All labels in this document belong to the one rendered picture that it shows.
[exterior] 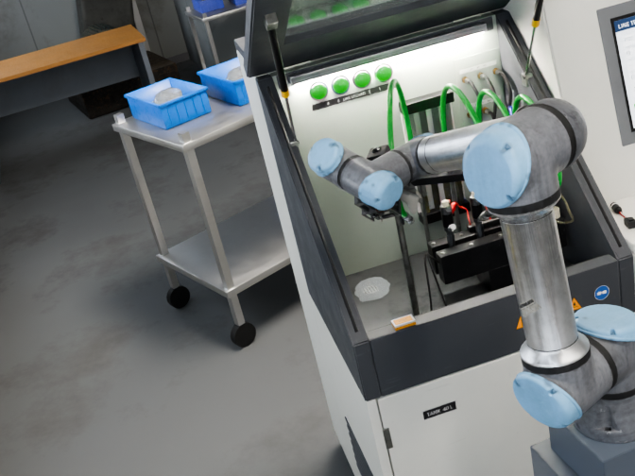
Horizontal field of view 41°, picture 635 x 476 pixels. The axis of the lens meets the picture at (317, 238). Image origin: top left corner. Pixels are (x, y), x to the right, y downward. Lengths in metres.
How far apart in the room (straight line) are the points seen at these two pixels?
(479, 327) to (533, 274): 0.65
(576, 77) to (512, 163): 0.99
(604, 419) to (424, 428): 0.59
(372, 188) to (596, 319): 0.47
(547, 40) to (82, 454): 2.37
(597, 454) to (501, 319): 0.50
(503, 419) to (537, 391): 0.72
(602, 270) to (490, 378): 0.37
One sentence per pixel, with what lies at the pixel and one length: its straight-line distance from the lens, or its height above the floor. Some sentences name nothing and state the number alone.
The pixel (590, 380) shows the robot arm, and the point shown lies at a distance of 1.52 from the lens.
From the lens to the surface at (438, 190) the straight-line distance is 2.45.
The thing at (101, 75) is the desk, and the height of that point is 0.46.
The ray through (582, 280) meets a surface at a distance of 2.10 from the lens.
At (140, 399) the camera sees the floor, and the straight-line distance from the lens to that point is 3.77.
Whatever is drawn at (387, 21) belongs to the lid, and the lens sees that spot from 2.17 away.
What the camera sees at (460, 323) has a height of 0.92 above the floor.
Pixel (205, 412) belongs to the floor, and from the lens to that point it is 3.55.
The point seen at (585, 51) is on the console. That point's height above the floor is 1.36.
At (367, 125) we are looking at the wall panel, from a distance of 2.33.
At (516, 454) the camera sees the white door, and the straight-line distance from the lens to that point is 2.29.
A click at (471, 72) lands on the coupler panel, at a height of 1.32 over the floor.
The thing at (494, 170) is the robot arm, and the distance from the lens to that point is 1.31.
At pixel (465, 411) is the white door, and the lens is 2.15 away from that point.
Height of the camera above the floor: 2.01
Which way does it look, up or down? 26 degrees down
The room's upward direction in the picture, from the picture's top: 13 degrees counter-clockwise
